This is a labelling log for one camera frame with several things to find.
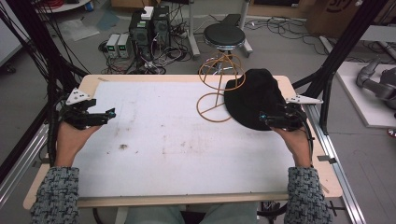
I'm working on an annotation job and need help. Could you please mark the white table mat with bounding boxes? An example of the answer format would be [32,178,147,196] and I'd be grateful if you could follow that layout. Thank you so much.
[72,80,297,198]

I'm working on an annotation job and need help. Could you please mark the tangle of cables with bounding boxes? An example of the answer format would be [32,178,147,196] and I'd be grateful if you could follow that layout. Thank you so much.
[98,18,192,76]

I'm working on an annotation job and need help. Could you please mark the black floor cables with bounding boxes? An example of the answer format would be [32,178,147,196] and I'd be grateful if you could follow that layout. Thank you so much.
[245,16,332,56]

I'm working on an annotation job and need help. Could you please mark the clear plastic sheet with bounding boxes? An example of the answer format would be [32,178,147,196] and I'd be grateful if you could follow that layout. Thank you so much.
[58,18,101,42]

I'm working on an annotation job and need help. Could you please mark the orange wire hat stand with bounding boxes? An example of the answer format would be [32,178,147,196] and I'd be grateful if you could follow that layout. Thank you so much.
[196,53,247,123]

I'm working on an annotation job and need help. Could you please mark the grey power supply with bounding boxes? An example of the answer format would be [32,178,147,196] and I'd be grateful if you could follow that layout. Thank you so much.
[116,33,131,59]
[105,33,121,59]

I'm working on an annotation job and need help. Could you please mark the black frame post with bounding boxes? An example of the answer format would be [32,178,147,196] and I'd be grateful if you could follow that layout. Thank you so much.
[291,0,390,135]
[5,0,90,171]

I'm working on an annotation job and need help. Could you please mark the white round table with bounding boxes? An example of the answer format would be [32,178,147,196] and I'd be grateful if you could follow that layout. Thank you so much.
[33,0,92,14]

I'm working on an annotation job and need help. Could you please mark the cardboard box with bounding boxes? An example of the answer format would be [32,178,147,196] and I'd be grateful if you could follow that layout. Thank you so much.
[305,0,396,39]

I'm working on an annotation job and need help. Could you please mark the white box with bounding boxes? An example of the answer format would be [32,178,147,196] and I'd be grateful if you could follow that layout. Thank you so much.
[140,6,155,21]

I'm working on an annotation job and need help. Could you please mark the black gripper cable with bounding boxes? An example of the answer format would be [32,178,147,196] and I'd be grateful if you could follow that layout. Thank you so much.
[297,106,316,166]

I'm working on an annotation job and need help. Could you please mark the person's legs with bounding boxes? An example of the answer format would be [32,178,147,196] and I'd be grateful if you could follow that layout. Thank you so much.
[124,201,260,224]

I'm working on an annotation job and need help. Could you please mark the grey tape piece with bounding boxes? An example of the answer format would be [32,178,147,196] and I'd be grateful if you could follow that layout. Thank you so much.
[317,154,338,165]

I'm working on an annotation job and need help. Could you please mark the person's right hand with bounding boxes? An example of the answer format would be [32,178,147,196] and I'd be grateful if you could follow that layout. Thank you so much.
[270,125,313,169]

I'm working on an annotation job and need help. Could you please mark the black cable bundle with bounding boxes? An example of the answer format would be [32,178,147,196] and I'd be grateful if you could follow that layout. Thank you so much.
[46,95,68,166]

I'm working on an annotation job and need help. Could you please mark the white cabinet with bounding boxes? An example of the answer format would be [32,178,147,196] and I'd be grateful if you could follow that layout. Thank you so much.
[0,5,23,67]

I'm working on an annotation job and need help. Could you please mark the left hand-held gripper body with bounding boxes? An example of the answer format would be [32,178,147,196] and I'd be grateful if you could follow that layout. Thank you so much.
[59,88,101,131]

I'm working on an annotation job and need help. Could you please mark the wooden table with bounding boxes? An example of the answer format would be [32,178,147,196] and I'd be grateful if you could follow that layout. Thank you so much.
[22,74,344,210]

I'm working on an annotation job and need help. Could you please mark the teal sheet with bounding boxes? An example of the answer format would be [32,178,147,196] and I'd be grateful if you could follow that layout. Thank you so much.
[95,11,121,32]

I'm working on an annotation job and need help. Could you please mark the black computer tower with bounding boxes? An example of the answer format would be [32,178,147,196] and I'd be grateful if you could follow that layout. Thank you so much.
[128,10,154,61]
[151,5,172,51]

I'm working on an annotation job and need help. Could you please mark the black round stool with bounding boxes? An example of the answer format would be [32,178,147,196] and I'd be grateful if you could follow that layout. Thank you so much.
[203,22,248,75]

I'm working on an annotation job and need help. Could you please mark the person's left hand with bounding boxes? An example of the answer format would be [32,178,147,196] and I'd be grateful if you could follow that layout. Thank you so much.
[54,120,103,169]

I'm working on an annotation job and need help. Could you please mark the white board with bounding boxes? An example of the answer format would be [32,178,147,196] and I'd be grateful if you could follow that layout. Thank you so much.
[335,61,396,129]

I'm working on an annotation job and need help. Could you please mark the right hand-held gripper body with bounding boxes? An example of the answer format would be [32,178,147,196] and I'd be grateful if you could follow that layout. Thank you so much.
[275,94,324,132]

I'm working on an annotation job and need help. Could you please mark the black hat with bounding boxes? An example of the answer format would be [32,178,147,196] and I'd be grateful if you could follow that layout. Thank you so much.
[223,68,293,132]

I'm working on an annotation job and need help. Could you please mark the aluminium rail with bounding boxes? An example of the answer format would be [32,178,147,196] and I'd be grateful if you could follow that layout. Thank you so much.
[0,123,50,208]
[303,104,367,224]

